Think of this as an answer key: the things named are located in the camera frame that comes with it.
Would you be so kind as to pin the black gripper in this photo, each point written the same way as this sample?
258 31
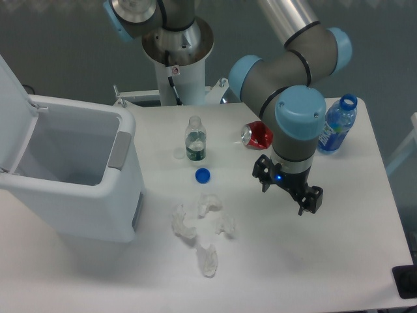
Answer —
309 198

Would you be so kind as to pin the white trash can lid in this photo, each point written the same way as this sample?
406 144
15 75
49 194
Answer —
19 115

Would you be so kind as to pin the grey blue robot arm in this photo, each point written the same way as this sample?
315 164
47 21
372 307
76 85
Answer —
278 92

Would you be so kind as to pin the crushed red soda can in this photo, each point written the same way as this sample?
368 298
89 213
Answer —
256 135

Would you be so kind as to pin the blue bottle cap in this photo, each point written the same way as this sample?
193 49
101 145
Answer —
202 175

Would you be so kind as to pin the white bottle cap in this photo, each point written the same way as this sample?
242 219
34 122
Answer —
178 154

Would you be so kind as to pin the white plastic trash can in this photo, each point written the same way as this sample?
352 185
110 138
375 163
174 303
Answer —
80 172

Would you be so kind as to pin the crumpled white tissue paper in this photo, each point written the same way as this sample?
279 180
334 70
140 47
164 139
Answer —
198 227

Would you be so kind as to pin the blue plastic bottle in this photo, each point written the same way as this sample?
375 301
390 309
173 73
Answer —
339 119

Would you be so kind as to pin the clear green-label bottle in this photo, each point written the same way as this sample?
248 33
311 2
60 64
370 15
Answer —
195 139

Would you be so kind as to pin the black device at edge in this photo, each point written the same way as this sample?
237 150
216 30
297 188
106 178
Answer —
405 280

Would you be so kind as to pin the white metal mounting bracket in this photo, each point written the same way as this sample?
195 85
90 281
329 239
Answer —
220 93

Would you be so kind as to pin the white frame at right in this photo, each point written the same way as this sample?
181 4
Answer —
404 150

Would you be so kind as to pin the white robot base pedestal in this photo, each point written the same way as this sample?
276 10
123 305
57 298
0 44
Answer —
179 61

